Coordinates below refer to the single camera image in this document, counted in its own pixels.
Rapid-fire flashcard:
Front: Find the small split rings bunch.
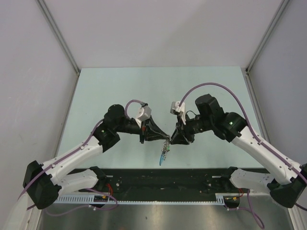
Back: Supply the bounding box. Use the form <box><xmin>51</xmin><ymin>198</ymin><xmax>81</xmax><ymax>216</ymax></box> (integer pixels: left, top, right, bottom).
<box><xmin>163</xmin><ymin>136</ymin><xmax>172</xmax><ymax>154</ymax></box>

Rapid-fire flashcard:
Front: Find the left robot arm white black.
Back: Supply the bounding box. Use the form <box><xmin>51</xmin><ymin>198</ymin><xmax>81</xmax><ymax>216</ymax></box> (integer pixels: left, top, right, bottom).
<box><xmin>22</xmin><ymin>103</ymin><xmax>170</xmax><ymax>209</ymax></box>

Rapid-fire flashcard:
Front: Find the right aluminium frame post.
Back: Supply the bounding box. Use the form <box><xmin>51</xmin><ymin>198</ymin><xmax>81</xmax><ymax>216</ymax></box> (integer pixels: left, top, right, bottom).
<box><xmin>244</xmin><ymin>0</ymin><xmax>292</xmax><ymax>74</ymax></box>

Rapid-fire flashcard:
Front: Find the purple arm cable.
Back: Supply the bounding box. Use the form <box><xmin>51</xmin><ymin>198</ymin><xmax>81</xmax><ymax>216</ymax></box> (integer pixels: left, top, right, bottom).
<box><xmin>179</xmin><ymin>82</ymin><xmax>307</xmax><ymax>228</ymax></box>
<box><xmin>16</xmin><ymin>99</ymin><xmax>147</xmax><ymax>216</ymax></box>

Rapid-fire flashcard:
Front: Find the aluminium frame post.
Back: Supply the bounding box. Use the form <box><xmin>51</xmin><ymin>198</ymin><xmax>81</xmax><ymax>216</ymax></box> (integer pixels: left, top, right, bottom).
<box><xmin>244</xmin><ymin>0</ymin><xmax>292</xmax><ymax>74</ymax></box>
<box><xmin>35</xmin><ymin>0</ymin><xmax>81</xmax><ymax>75</ymax></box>

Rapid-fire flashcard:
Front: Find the grey slotted cable duct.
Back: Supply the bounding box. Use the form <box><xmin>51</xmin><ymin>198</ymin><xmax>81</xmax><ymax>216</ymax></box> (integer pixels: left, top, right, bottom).
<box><xmin>56</xmin><ymin>193</ymin><xmax>227</xmax><ymax>207</ymax></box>

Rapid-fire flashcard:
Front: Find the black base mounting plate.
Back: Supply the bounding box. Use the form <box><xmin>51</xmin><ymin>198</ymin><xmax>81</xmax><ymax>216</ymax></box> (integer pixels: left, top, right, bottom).
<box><xmin>49</xmin><ymin>167</ymin><xmax>251</xmax><ymax>202</ymax></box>

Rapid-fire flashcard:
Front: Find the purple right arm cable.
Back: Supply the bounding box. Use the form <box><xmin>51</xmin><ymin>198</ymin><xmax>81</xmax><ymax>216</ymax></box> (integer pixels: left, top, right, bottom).
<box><xmin>179</xmin><ymin>82</ymin><xmax>307</xmax><ymax>228</ymax></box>

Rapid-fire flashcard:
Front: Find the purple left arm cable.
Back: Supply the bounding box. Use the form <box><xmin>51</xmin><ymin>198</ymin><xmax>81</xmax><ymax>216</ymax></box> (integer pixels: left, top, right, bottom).
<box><xmin>16</xmin><ymin>99</ymin><xmax>147</xmax><ymax>216</ymax></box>

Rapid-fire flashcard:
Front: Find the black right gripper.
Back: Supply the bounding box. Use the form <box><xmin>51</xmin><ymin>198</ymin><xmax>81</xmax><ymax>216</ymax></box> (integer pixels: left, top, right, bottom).
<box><xmin>170</xmin><ymin>113</ymin><xmax>213</xmax><ymax>145</ymax></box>

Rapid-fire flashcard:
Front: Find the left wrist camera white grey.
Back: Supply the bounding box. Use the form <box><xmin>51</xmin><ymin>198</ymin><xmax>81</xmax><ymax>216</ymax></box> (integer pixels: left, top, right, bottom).
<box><xmin>135</xmin><ymin>103</ymin><xmax>152</xmax><ymax>127</ymax></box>

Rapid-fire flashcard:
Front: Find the left aluminium frame post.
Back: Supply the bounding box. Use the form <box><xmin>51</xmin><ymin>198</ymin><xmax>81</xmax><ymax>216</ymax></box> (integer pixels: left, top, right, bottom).
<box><xmin>35</xmin><ymin>0</ymin><xmax>81</xmax><ymax>75</ymax></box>

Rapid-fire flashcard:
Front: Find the large metal keyring blue handle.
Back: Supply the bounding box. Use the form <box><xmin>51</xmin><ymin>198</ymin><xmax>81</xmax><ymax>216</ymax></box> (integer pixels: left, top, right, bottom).
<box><xmin>159</xmin><ymin>140</ymin><xmax>170</xmax><ymax>166</ymax></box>

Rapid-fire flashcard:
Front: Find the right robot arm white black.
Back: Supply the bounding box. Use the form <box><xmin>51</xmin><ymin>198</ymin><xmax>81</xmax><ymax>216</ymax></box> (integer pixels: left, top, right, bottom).
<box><xmin>170</xmin><ymin>94</ymin><xmax>307</xmax><ymax>208</ymax></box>

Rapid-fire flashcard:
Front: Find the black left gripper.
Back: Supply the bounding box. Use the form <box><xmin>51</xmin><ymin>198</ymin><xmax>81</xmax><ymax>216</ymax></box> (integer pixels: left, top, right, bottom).
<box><xmin>115</xmin><ymin>115</ymin><xmax>167</xmax><ymax>144</ymax></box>

